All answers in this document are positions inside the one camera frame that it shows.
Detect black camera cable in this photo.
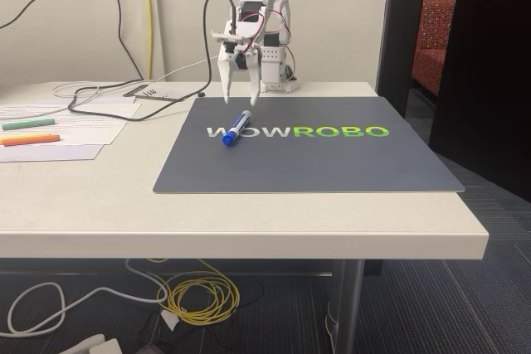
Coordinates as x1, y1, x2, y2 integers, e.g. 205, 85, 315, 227
67, 0, 241, 122

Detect orange marker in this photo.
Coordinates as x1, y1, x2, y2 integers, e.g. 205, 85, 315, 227
0, 133, 61, 148

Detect blue marker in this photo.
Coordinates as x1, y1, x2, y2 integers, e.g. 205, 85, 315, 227
221, 109, 253, 148

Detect dark door frame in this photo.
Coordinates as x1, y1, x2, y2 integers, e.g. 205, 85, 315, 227
374, 0, 431, 118

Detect grey WOWROBO mat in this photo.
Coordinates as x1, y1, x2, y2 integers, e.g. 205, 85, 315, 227
152, 95, 466, 195

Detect white printed paper sheet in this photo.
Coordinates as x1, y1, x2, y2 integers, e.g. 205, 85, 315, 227
0, 101, 143, 147

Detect white gripper camera box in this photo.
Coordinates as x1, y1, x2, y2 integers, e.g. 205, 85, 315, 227
210, 29, 247, 46

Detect dark wooden door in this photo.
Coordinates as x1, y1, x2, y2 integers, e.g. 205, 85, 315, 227
428, 0, 531, 206

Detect red patterned chair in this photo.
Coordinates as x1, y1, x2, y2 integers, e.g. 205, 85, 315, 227
411, 0, 457, 96

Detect green marker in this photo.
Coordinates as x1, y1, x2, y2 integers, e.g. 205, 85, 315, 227
1, 118, 56, 131

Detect white power adapter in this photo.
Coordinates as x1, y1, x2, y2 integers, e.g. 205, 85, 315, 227
72, 333, 124, 354

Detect white cable on table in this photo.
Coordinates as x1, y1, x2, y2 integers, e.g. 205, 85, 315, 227
52, 55, 221, 100

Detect white floor cable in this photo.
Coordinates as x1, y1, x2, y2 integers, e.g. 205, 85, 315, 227
7, 258, 184, 337

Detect metal table leg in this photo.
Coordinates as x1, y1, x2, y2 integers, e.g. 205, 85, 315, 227
325, 259, 367, 354

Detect yellow coiled cable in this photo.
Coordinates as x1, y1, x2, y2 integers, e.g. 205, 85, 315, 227
147, 257, 241, 326

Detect yellow wall cable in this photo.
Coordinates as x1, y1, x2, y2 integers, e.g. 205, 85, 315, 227
130, 0, 152, 80

